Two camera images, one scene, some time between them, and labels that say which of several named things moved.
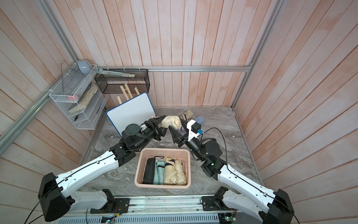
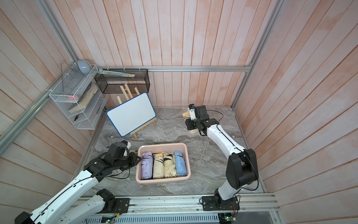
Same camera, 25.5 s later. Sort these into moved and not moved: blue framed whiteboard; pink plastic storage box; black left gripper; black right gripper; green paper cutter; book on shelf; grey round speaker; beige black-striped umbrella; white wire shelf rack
Moved: pink plastic storage box; black right gripper; beige black-striped umbrella; black left gripper
Not moved: book on shelf; blue framed whiteboard; grey round speaker; white wire shelf rack; green paper cutter
